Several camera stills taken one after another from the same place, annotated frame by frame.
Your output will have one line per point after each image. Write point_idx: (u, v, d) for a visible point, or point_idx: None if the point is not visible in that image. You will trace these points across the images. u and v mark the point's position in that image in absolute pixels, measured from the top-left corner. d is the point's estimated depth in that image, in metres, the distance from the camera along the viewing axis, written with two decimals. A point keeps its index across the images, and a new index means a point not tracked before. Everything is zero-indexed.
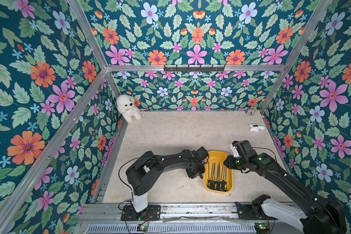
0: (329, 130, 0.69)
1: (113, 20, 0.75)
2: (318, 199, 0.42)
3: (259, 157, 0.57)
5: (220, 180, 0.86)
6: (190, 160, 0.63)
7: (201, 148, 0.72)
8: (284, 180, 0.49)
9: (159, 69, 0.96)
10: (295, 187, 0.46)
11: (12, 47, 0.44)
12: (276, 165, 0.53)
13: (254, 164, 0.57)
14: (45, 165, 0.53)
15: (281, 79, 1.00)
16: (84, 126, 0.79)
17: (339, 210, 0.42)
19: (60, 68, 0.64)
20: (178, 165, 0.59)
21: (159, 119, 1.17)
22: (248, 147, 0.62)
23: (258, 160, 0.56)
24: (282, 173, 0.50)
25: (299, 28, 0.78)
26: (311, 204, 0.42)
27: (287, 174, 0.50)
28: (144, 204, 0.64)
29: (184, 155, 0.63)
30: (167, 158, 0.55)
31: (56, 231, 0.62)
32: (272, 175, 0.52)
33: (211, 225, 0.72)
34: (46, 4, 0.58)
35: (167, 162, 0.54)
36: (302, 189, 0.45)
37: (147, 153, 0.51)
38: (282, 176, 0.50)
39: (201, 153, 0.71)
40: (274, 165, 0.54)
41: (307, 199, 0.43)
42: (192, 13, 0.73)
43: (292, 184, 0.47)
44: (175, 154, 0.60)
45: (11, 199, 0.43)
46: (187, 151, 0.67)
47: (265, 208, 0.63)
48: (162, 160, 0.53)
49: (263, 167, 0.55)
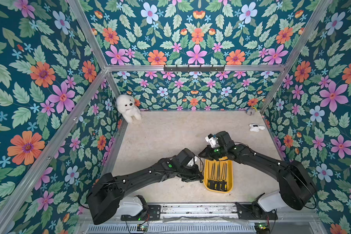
0: (329, 130, 0.69)
1: (113, 20, 0.75)
2: (281, 164, 0.49)
3: (235, 147, 0.66)
5: (220, 180, 0.86)
6: (165, 172, 0.56)
7: (184, 151, 0.62)
8: (255, 157, 0.56)
9: (159, 69, 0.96)
10: (264, 160, 0.53)
11: (12, 47, 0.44)
12: (248, 149, 0.62)
13: (233, 154, 0.64)
14: (45, 165, 0.53)
15: (281, 79, 1.00)
16: (84, 126, 0.79)
17: (300, 167, 0.47)
19: (60, 68, 0.64)
20: (148, 181, 0.52)
21: (159, 119, 1.17)
22: (228, 139, 0.68)
23: (234, 150, 0.64)
24: (252, 152, 0.59)
25: (299, 28, 0.78)
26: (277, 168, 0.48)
27: (256, 152, 0.58)
28: (140, 207, 0.63)
29: (156, 168, 0.56)
30: (130, 176, 0.49)
31: (56, 231, 0.62)
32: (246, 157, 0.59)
33: (211, 224, 0.72)
34: (46, 4, 0.58)
35: (130, 183, 0.47)
36: (268, 160, 0.52)
37: (106, 177, 0.45)
38: (253, 155, 0.57)
39: (181, 159, 0.61)
40: (246, 149, 0.62)
41: (273, 166, 0.49)
42: (192, 13, 0.73)
43: (263, 159, 0.54)
44: (145, 169, 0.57)
45: (11, 199, 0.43)
46: (163, 162, 0.60)
47: (262, 203, 0.64)
48: (123, 182, 0.46)
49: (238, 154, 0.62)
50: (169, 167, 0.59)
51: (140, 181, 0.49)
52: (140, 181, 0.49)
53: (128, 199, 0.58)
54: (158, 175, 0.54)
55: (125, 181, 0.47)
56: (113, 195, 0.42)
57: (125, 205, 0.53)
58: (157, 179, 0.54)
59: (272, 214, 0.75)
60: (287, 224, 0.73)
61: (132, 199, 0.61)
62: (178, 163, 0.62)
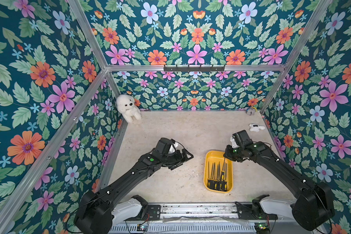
0: (329, 130, 0.69)
1: (113, 20, 0.75)
2: (306, 181, 0.44)
3: (255, 145, 0.59)
5: (220, 180, 0.86)
6: (149, 167, 0.56)
7: (161, 141, 0.61)
8: (277, 165, 0.50)
9: (159, 69, 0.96)
10: (286, 171, 0.48)
11: (12, 47, 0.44)
12: (270, 151, 0.55)
13: (250, 150, 0.59)
14: (45, 165, 0.53)
15: (281, 79, 1.00)
16: (84, 126, 0.79)
17: (327, 192, 0.43)
19: (60, 68, 0.64)
20: (135, 182, 0.51)
21: (159, 119, 1.17)
22: (245, 136, 0.64)
23: (254, 147, 0.58)
24: (275, 159, 0.52)
25: (299, 28, 0.78)
26: (300, 185, 0.43)
27: (279, 159, 0.52)
28: (139, 206, 0.63)
29: (138, 167, 0.55)
30: (113, 185, 0.47)
31: (56, 231, 0.62)
32: (265, 160, 0.54)
33: (211, 224, 0.72)
34: (46, 4, 0.58)
35: (116, 191, 0.46)
36: (292, 172, 0.47)
37: (87, 194, 0.43)
38: (274, 162, 0.51)
39: (161, 149, 0.61)
40: (267, 150, 0.56)
41: (296, 181, 0.45)
42: (192, 13, 0.73)
43: (284, 169, 0.48)
44: (126, 173, 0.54)
45: (11, 199, 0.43)
46: (144, 158, 0.59)
47: (263, 204, 0.64)
48: (107, 193, 0.44)
49: (257, 153, 0.57)
50: (150, 161, 0.58)
51: (126, 185, 0.48)
52: (126, 185, 0.48)
53: (123, 205, 0.57)
54: (142, 173, 0.53)
55: (109, 192, 0.45)
56: (103, 209, 0.40)
57: (121, 212, 0.53)
58: (143, 176, 0.54)
59: (272, 215, 0.75)
60: (287, 223, 0.73)
61: (127, 202, 0.61)
62: (158, 154, 0.62)
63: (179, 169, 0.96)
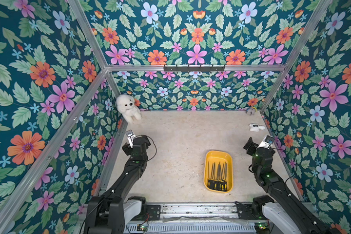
0: (329, 130, 0.69)
1: (113, 20, 0.75)
2: (317, 223, 0.43)
3: (268, 175, 0.60)
5: (219, 180, 0.86)
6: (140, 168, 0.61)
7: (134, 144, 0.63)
8: (287, 199, 0.51)
9: (159, 69, 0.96)
10: (298, 208, 0.47)
11: (12, 47, 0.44)
12: (283, 185, 0.55)
13: (262, 180, 0.59)
14: (45, 165, 0.53)
15: (281, 79, 1.00)
16: (84, 126, 0.79)
17: None
19: (59, 68, 0.64)
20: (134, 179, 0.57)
21: (159, 119, 1.17)
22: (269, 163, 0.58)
23: (266, 177, 0.59)
24: (286, 193, 0.52)
25: (299, 28, 0.78)
26: (309, 225, 0.43)
27: (291, 194, 0.51)
28: (139, 203, 0.64)
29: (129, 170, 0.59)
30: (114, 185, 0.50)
31: (56, 231, 0.62)
32: (277, 192, 0.55)
33: (211, 224, 0.72)
34: (46, 4, 0.58)
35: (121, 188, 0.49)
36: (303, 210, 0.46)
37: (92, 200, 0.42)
38: (286, 195, 0.52)
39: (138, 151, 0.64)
40: (281, 184, 0.56)
41: (306, 220, 0.44)
42: (192, 13, 0.73)
43: (294, 204, 0.49)
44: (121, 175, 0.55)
45: (11, 199, 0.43)
46: (129, 163, 0.64)
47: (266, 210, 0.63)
48: (113, 191, 0.47)
49: (268, 184, 0.58)
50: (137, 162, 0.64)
51: (127, 182, 0.52)
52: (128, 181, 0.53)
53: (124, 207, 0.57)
54: (136, 174, 0.59)
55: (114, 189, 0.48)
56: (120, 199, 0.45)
57: (127, 210, 0.55)
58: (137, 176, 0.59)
59: None
60: None
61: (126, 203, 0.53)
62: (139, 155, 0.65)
63: (179, 169, 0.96)
